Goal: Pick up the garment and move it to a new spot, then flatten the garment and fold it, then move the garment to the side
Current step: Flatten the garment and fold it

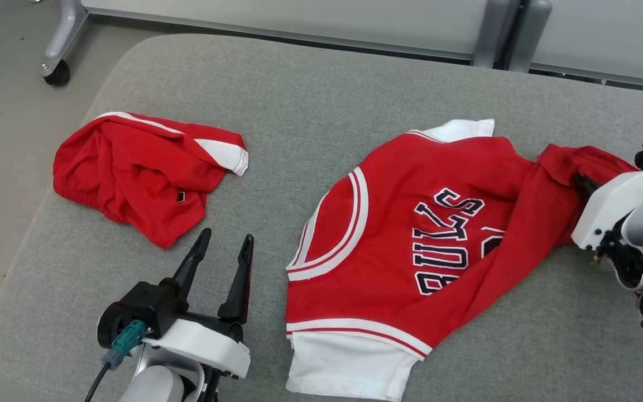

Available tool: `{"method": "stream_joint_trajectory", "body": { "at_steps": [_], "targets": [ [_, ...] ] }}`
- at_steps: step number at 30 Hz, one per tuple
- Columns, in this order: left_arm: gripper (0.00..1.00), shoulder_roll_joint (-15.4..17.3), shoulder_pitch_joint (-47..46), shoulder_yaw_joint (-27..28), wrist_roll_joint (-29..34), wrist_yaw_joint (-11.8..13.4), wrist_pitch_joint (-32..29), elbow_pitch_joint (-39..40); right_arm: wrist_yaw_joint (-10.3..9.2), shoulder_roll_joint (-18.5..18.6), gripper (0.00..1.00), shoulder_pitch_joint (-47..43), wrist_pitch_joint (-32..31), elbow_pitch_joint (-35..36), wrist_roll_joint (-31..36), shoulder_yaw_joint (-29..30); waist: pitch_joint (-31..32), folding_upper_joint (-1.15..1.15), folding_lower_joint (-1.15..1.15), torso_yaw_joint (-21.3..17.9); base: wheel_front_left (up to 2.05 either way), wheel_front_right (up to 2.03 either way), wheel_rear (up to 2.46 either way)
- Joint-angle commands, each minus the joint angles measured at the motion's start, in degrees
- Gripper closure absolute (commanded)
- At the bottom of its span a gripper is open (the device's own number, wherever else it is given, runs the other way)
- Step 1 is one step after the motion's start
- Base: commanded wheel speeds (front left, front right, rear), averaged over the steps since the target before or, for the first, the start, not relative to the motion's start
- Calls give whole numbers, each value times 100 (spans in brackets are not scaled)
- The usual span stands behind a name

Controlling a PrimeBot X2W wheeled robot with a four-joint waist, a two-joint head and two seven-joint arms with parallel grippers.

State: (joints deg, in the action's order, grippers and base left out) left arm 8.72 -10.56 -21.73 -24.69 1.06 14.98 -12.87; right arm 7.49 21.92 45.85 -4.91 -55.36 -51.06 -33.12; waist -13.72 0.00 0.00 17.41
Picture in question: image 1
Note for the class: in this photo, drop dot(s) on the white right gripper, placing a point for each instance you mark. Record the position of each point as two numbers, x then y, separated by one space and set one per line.
612 206

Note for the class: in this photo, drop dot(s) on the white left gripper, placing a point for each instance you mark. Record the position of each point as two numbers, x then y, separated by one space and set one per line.
204 346

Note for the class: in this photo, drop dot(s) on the red shorts with white stripe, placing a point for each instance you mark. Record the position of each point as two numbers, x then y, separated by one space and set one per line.
137 178

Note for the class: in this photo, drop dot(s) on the red Bulls jersey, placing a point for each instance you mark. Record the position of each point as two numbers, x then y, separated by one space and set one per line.
388 268

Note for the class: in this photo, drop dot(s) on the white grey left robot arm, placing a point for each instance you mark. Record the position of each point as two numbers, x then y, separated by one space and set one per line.
154 388

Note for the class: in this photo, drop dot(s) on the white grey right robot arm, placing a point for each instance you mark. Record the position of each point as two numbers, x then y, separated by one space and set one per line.
642 231

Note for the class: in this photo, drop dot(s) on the white partition panel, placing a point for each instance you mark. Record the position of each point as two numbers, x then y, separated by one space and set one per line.
271 17
606 33

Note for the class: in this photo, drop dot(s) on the black caster wheel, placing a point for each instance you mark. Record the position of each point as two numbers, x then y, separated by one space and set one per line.
57 73

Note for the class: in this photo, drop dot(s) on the grey partition leg with foot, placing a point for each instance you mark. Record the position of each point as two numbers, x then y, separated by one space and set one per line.
65 28

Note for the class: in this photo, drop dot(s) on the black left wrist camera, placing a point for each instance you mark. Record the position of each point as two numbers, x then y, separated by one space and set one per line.
143 307

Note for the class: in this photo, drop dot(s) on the grey partition post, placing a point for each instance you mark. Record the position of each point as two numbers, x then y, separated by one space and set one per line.
489 33
533 33

